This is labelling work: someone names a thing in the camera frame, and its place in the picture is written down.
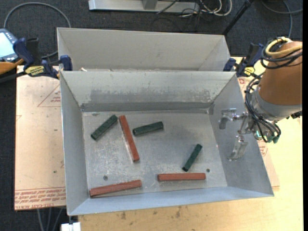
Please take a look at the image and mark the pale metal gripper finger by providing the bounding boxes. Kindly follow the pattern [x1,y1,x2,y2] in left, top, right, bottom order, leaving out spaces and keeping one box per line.
[218,108,243,130]
[228,130,248,162]

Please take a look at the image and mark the dark green flat block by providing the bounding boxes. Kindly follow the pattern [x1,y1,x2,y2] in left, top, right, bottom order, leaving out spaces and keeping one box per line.
[132,121,165,137]
[90,114,119,141]
[181,143,203,172]

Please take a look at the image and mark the red-brown flat block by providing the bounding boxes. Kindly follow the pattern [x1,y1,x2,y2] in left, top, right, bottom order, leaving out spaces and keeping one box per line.
[89,179,143,198]
[118,115,141,163]
[157,172,207,182]

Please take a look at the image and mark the grey metal bin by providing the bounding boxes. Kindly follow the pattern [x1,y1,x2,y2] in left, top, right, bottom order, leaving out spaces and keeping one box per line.
[56,27,275,217]

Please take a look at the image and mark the brown cardboard board red print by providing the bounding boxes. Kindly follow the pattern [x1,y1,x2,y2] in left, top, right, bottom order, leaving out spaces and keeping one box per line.
[14,65,281,211]

